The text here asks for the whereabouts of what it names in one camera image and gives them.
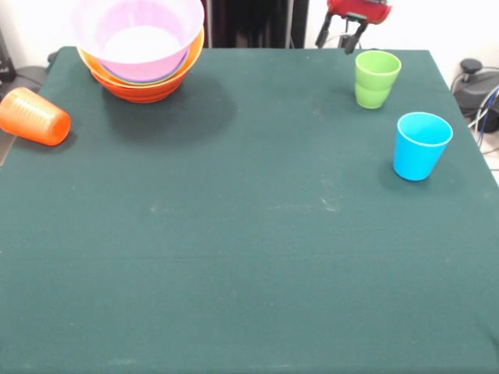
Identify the large pink bowl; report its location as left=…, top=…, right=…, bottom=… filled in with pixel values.
left=71, top=0, right=206, bottom=82

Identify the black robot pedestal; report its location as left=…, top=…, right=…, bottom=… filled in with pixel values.
left=205, top=0, right=310, bottom=49

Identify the light blue cup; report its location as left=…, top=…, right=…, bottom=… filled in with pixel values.
left=392, top=111, right=455, bottom=182

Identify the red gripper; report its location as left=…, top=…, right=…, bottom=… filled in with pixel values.
left=314, top=0, right=393, bottom=56

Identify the large orange bowl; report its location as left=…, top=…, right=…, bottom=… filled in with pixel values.
left=76, top=29, right=206, bottom=93

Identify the dark green tablecloth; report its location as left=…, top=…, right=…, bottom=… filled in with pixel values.
left=0, top=45, right=499, bottom=374

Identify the black stand base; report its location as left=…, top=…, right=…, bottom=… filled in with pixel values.
left=451, top=58, right=499, bottom=118

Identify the white and blue cable bundle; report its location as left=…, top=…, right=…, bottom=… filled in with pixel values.
left=467, top=83, right=499, bottom=172

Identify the red-orange bowl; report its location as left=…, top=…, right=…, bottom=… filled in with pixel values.
left=90, top=69, right=185, bottom=104

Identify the red-orange cup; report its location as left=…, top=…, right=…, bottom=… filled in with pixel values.
left=0, top=86, right=72, bottom=147

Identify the green cup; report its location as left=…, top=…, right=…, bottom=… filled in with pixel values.
left=354, top=50, right=402, bottom=110

